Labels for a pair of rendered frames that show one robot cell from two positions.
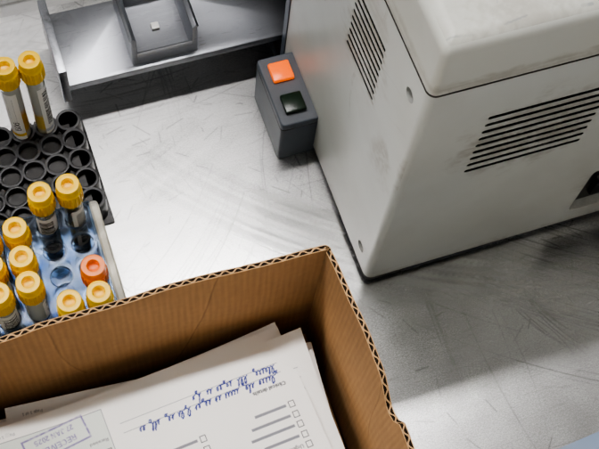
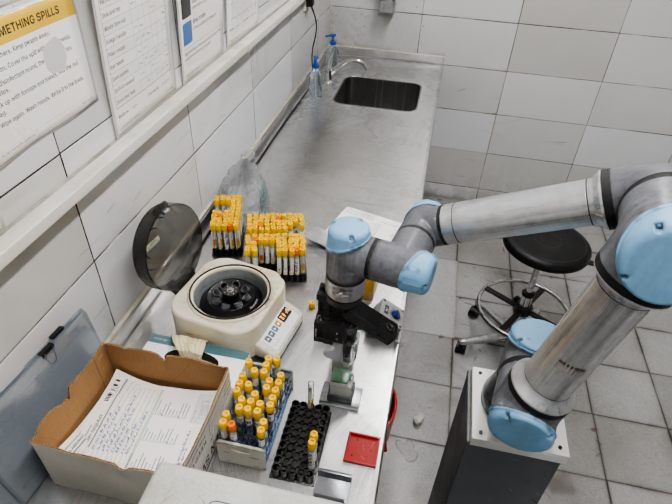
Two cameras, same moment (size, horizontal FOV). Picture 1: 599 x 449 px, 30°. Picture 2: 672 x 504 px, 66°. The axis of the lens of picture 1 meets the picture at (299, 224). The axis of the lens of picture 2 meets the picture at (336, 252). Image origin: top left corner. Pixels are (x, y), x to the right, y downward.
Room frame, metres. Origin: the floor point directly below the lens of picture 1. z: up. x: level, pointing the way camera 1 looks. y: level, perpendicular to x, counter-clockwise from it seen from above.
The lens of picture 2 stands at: (0.75, -0.21, 1.87)
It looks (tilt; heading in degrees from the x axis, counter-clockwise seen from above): 38 degrees down; 129
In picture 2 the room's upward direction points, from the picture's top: 3 degrees clockwise
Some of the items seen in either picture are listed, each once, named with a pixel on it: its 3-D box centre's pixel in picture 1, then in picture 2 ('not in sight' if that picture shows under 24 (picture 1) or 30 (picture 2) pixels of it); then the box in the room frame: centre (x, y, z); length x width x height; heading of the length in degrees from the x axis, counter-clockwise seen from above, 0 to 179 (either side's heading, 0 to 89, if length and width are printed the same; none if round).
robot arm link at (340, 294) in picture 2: not in sight; (344, 284); (0.31, 0.37, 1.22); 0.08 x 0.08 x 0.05
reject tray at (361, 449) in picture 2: not in sight; (362, 449); (0.43, 0.30, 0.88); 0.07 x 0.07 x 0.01; 29
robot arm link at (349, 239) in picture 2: not in sight; (349, 251); (0.31, 0.37, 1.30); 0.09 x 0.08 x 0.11; 17
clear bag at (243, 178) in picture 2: not in sight; (242, 187); (-0.42, 0.73, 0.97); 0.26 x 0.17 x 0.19; 134
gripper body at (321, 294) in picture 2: not in sight; (339, 313); (0.30, 0.37, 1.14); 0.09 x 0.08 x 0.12; 29
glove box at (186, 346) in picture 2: not in sight; (194, 362); (0.03, 0.19, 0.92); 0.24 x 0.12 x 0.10; 29
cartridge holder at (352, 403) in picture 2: not in sight; (341, 393); (0.31, 0.37, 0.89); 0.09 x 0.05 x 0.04; 29
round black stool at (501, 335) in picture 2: not in sight; (522, 297); (0.32, 1.64, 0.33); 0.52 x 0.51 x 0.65; 142
